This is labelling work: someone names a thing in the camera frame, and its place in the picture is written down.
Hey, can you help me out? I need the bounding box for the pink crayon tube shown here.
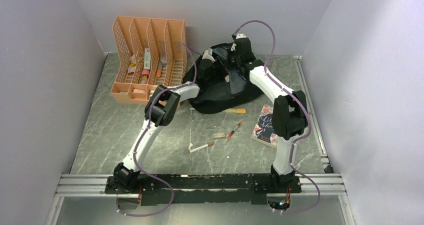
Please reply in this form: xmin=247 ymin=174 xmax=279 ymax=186
xmin=139 ymin=69 xmax=150 ymax=84

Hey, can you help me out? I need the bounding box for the red white staples box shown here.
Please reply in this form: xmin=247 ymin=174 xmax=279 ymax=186
xmin=127 ymin=62 xmax=136 ymax=74

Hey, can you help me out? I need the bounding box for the white brown pen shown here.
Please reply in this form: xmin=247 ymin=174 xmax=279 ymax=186
xmin=188 ymin=141 xmax=215 ymax=154

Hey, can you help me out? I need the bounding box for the orange marker pen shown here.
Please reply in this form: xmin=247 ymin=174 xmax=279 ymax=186
xmin=156 ymin=58 xmax=167 ymax=78

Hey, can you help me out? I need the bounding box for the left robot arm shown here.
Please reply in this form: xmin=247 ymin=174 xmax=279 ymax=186
xmin=113 ymin=78 xmax=200 ymax=192

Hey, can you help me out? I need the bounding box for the red pen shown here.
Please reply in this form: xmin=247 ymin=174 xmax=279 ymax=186
xmin=226 ymin=121 xmax=242 ymax=141

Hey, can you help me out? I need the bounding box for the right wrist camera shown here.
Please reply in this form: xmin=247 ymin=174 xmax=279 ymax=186
xmin=231 ymin=33 xmax=247 ymax=40

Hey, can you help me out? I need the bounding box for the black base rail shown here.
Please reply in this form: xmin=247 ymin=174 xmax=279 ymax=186
xmin=104 ymin=173 xmax=302 ymax=206

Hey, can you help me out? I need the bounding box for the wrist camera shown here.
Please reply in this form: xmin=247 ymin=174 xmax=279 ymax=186
xmin=231 ymin=33 xmax=247 ymax=40
xmin=202 ymin=48 xmax=216 ymax=63

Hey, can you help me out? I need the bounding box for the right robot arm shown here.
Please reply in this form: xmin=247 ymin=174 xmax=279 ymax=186
xmin=230 ymin=33 xmax=310 ymax=185

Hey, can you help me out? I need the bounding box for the peach plastic desk organizer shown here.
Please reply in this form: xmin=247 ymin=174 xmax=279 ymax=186
xmin=110 ymin=16 xmax=188 ymax=105

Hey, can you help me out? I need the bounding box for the yellow highlighter pen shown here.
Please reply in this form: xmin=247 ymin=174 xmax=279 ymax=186
xmin=224 ymin=108 xmax=247 ymax=114

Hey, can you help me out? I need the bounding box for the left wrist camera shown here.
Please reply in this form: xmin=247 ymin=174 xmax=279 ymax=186
xmin=202 ymin=48 xmax=216 ymax=63

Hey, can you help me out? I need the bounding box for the black student backpack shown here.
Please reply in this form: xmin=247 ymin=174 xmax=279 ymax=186
xmin=182 ymin=43 xmax=264 ymax=114

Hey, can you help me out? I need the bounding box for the teal stationery box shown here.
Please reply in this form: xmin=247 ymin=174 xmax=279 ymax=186
xmin=143 ymin=48 xmax=152 ymax=70

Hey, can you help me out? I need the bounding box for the aluminium frame rail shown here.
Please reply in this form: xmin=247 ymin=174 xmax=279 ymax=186
xmin=55 ymin=173 xmax=347 ymax=198

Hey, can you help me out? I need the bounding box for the small brown eraser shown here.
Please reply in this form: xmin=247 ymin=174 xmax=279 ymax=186
xmin=213 ymin=132 xmax=226 ymax=139

